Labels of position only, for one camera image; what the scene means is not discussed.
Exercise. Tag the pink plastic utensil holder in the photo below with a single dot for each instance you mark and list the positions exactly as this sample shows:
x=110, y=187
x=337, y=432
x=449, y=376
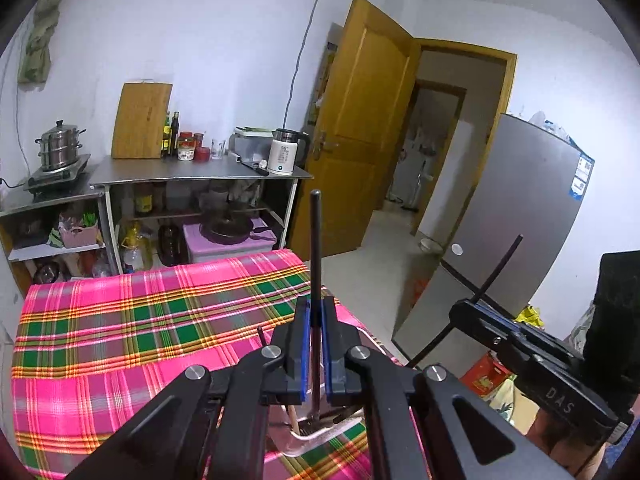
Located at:
x=333, y=421

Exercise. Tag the light wooden chopstick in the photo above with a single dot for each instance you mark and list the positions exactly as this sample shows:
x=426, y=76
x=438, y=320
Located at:
x=292, y=416

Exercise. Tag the yellow wooden door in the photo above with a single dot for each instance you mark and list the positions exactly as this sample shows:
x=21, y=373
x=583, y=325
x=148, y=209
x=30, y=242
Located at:
x=358, y=131

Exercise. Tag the black induction cooker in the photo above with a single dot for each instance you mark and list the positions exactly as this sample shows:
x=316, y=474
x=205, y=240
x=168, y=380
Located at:
x=46, y=179

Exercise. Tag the lower metal side shelf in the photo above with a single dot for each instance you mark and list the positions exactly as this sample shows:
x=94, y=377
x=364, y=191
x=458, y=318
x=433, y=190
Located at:
x=67, y=225

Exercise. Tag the stainless steel steamer pot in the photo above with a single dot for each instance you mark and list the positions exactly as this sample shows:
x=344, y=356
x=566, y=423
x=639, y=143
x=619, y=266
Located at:
x=59, y=146

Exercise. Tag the red lidded jar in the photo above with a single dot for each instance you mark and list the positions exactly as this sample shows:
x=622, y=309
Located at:
x=186, y=145

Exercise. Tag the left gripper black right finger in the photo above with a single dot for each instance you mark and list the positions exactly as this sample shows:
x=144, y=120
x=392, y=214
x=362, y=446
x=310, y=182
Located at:
x=342, y=384

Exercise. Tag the grey refrigerator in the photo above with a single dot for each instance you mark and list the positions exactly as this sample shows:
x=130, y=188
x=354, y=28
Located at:
x=527, y=199

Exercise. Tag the purple storage box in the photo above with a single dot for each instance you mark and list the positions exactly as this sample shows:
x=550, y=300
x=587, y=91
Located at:
x=200, y=249

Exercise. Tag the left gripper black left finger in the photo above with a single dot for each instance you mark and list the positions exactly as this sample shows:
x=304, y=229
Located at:
x=293, y=338

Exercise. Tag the metal kitchen shelf table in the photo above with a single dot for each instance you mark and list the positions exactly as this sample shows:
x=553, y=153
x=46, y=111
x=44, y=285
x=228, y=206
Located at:
x=177, y=193

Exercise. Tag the white electric kettle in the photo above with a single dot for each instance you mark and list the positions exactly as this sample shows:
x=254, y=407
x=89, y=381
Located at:
x=283, y=150

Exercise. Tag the black frying pan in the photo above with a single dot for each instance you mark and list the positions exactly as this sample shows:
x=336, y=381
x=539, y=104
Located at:
x=229, y=229

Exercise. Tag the wooden cutting board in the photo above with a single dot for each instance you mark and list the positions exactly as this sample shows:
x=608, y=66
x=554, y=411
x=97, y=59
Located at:
x=140, y=120

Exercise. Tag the green hanging cloth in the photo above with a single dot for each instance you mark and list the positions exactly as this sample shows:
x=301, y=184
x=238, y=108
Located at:
x=36, y=60

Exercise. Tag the dark oil bottle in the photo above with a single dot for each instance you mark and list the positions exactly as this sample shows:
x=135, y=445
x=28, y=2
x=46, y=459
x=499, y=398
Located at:
x=174, y=133

